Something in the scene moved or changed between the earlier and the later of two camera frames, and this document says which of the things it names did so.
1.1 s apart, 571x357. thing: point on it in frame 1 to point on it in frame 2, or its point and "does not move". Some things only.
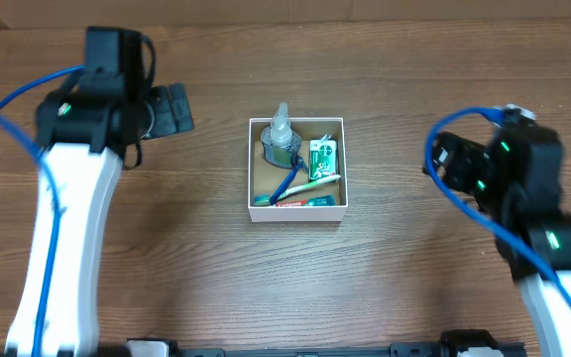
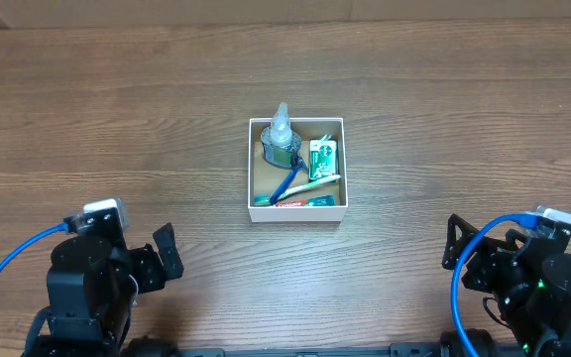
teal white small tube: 314,200 does not move
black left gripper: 169,121 to 153,276
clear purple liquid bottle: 281,143 does not move
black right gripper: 465,157 to 492,258
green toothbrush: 263,199 does not move
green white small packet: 322,158 does not move
